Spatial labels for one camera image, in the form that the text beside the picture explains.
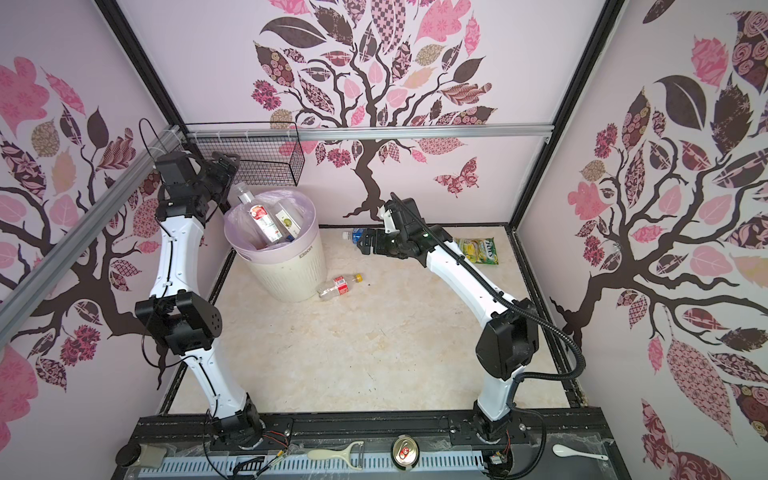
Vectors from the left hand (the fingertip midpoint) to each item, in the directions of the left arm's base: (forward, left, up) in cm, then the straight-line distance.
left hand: (236, 165), depth 80 cm
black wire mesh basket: (+16, -4, -6) cm, 17 cm away
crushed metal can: (-63, -46, -28) cm, 83 cm away
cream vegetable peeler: (-63, -26, -41) cm, 79 cm away
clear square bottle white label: (-5, -11, -16) cm, 20 cm away
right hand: (-16, -38, -13) cm, 43 cm away
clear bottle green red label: (-7, -5, -13) cm, 15 cm away
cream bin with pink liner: (-20, -15, -21) cm, 33 cm away
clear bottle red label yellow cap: (-17, -26, -36) cm, 47 cm away
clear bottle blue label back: (+6, -30, -34) cm, 46 cm away
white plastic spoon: (-62, -85, -38) cm, 112 cm away
